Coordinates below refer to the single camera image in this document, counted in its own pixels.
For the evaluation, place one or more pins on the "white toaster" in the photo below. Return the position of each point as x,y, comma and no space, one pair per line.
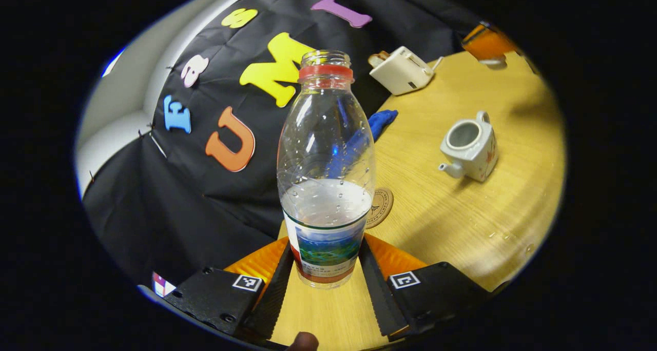
400,71

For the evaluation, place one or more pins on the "black backdrop cloth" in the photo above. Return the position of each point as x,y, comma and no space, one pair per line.
179,212

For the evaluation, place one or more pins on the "bread slice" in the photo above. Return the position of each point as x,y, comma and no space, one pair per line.
379,58

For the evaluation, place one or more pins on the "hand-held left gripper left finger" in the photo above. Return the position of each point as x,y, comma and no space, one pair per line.
274,294

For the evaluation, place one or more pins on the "clear plastic water bottle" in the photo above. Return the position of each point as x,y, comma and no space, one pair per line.
326,207

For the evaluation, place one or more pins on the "computer monitor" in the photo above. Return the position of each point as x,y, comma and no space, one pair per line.
163,285

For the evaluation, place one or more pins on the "round cork coaster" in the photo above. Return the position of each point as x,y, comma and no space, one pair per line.
382,205

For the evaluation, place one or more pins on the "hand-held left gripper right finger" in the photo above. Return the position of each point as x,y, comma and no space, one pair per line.
377,294

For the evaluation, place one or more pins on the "white ceramic teacup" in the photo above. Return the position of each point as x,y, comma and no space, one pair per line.
475,153

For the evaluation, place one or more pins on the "blue towel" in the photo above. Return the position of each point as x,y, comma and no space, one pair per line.
382,120

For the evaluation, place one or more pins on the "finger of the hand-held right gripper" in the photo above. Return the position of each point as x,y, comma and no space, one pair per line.
487,43

